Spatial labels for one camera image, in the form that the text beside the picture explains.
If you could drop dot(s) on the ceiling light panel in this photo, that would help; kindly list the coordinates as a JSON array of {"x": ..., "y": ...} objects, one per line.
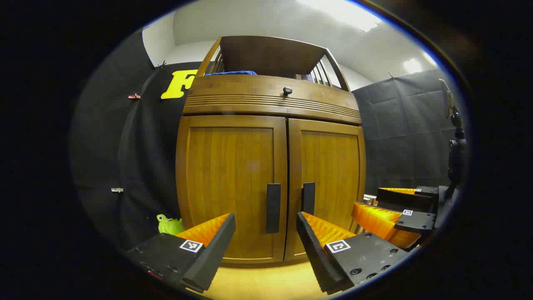
[{"x": 412, "y": 65}]

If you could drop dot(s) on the wooden shoe cabinet door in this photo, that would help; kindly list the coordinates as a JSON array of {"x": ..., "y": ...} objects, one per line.
[
  {"x": 333, "y": 166},
  {"x": 229, "y": 175}
]

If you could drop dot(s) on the black backdrop cloth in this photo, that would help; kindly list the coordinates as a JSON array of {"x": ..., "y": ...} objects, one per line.
[{"x": 395, "y": 125}]

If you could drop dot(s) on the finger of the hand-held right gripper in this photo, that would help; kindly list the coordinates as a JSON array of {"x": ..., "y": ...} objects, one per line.
[
  {"x": 416, "y": 223},
  {"x": 406, "y": 201}
]

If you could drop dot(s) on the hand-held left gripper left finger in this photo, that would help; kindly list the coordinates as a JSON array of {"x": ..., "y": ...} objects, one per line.
[{"x": 212, "y": 254}]

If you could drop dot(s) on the wooden double-door shoe cabinet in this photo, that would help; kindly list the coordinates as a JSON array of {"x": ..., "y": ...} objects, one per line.
[{"x": 250, "y": 89}]

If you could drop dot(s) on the black drawer knob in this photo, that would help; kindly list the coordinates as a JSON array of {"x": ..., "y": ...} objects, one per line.
[{"x": 287, "y": 90}]

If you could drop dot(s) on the blue cloth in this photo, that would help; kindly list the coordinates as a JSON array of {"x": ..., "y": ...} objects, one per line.
[{"x": 233, "y": 73}]

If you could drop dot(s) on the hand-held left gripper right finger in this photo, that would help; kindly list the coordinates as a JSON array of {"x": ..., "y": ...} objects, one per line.
[{"x": 314, "y": 254}]

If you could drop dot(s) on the green frog plush toy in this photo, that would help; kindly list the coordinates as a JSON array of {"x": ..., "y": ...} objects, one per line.
[{"x": 170, "y": 226}]

